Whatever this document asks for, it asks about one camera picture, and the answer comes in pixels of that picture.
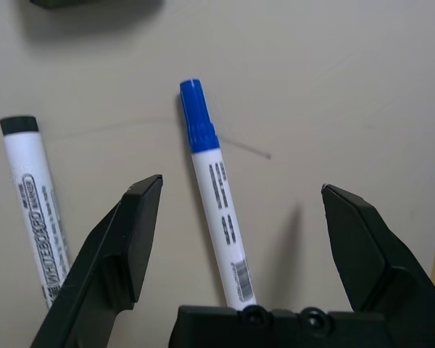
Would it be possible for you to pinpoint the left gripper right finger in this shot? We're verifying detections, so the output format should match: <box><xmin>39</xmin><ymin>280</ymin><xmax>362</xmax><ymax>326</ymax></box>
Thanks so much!
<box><xmin>321</xmin><ymin>183</ymin><xmax>435</xmax><ymax>348</ymax></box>

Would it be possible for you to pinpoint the blue-capped whiteboard marker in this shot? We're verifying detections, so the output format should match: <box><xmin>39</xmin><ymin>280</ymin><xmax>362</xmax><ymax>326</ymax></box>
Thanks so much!
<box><xmin>179</xmin><ymin>78</ymin><xmax>257</xmax><ymax>311</ymax></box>

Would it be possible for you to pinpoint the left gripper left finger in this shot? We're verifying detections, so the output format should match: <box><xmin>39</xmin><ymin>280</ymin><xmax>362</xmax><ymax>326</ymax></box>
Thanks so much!
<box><xmin>28</xmin><ymin>174</ymin><xmax>163</xmax><ymax>348</ymax></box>

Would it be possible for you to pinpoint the black plastic cup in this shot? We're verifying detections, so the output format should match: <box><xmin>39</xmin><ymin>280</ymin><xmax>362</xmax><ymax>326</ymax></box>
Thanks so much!
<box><xmin>28</xmin><ymin>0</ymin><xmax>164</xmax><ymax>10</ymax></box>

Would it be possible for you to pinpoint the black-capped whiteboard marker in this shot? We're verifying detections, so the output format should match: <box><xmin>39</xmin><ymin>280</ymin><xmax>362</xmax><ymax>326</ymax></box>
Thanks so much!
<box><xmin>0</xmin><ymin>115</ymin><xmax>72</xmax><ymax>311</ymax></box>

